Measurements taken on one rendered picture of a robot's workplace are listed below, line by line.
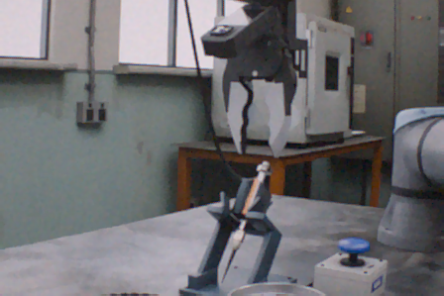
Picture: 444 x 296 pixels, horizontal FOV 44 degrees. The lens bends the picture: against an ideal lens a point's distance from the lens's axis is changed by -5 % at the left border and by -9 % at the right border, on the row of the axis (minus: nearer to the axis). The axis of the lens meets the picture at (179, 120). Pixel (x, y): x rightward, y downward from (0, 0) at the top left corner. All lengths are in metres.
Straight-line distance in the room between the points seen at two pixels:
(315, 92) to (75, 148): 1.13
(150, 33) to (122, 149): 0.63
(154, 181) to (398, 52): 2.24
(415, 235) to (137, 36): 2.16
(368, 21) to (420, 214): 3.59
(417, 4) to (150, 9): 2.16
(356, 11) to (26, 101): 2.89
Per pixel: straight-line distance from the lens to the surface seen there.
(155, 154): 2.89
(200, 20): 3.31
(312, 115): 2.76
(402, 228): 0.97
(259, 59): 0.72
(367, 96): 4.45
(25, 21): 2.43
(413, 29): 4.37
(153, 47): 2.98
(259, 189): 0.72
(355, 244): 0.70
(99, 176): 2.62
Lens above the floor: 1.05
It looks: 3 degrees down
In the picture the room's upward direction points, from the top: 1 degrees clockwise
